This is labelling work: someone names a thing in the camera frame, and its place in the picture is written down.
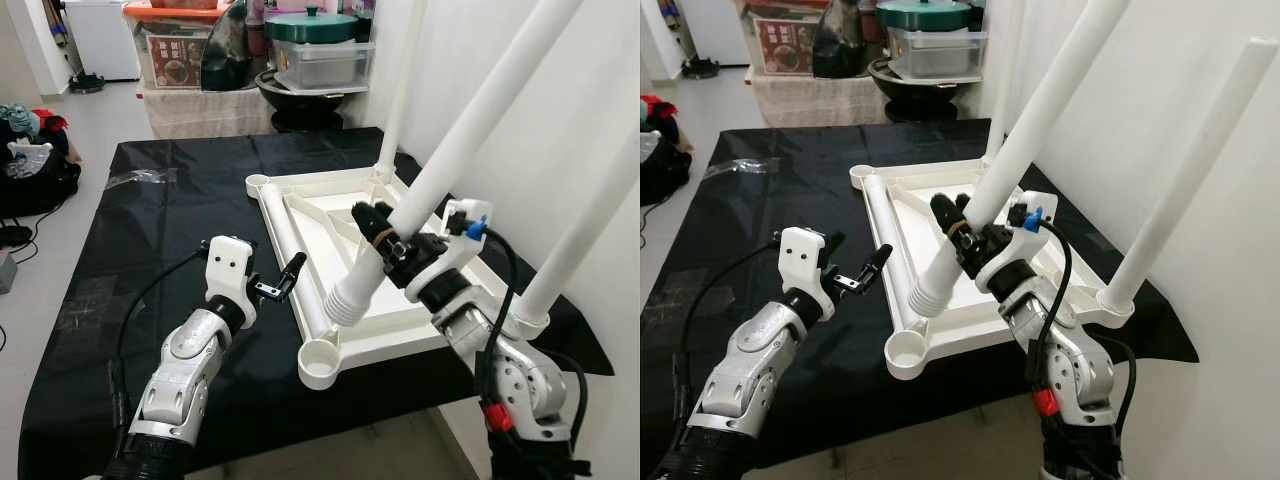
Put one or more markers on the clear plastic bag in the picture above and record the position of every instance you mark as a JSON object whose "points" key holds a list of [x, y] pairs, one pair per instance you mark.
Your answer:
{"points": [[28, 158], [649, 145]]}

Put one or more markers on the clear tape strip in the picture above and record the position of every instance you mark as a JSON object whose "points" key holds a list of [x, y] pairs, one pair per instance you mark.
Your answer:
{"points": [[735, 168], [140, 178]]}

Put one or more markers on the grey power box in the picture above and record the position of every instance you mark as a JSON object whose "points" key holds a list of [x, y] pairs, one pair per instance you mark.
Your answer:
{"points": [[7, 272]]}

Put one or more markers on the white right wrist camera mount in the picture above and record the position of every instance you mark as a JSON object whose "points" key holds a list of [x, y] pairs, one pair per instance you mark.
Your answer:
{"points": [[455, 255], [1025, 245]]}

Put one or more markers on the black plastic bag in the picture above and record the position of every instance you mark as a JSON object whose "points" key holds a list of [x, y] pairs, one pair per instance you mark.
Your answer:
{"points": [[228, 55], [840, 45]]}

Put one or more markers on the black wok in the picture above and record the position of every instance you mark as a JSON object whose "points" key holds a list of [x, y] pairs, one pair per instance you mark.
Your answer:
{"points": [[925, 98], [310, 105]]}

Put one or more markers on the black antenna router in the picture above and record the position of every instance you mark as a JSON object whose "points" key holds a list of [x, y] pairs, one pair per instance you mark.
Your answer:
{"points": [[15, 237]]}

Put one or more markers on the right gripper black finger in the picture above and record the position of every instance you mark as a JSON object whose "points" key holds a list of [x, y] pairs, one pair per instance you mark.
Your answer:
{"points": [[947, 218], [964, 200], [383, 208], [370, 228]]}

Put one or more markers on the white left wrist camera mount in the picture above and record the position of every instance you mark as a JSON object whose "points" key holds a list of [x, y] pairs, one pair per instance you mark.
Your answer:
{"points": [[805, 260], [230, 265]]}

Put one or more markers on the white plastic children table top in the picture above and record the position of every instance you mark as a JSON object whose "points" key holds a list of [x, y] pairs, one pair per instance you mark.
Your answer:
{"points": [[380, 345], [960, 335]]}

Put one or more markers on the beige cloth covered stand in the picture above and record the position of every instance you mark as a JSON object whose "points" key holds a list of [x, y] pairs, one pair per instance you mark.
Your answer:
{"points": [[205, 112], [815, 100]]}

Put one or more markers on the steel pot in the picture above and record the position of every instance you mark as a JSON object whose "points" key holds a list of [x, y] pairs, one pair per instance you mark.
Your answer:
{"points": [[185, 4]]}

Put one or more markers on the green pot lid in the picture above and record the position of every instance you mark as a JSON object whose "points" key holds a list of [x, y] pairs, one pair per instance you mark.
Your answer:
{"points": [[312, 25], [925, 15]]}

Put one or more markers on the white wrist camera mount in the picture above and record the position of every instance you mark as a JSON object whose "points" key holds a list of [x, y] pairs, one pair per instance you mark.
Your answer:
{"points": [[230, 265], [455, 255], [1025, 245], [805, 260]]}

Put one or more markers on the black floor stand base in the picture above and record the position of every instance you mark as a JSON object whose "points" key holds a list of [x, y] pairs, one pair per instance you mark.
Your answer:
{"points": [[87, 83], [700, 69]]}

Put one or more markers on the clear tape cross patch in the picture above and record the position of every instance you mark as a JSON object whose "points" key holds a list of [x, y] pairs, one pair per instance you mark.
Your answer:
{"points": [[672, 295], [90, 305]]}

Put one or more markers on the orange lidded storage box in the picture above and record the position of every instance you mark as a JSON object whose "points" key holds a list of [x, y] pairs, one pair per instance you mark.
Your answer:
{"points": [[170, 55], [785, 45]]}

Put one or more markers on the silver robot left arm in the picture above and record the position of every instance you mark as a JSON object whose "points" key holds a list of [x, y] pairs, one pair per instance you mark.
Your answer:
{"points": [[745, 360], [185, 360]]}

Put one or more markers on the red cloth item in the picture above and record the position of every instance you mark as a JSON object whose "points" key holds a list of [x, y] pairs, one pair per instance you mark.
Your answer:
{"points": [[50, 120], [658, 108]]}

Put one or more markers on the black tablecloth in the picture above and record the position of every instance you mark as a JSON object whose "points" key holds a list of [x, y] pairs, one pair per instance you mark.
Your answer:
{"points": [[150, 220], [760, 210]]}

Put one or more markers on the clear plastic storage box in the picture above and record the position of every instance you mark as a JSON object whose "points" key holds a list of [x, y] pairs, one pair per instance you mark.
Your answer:
{"points": [[935, 55], [322, 65]]}

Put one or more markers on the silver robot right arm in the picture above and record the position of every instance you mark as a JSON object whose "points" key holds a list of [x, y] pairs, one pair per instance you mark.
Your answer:
{"points": [[1070, 370], [520, 380]]}

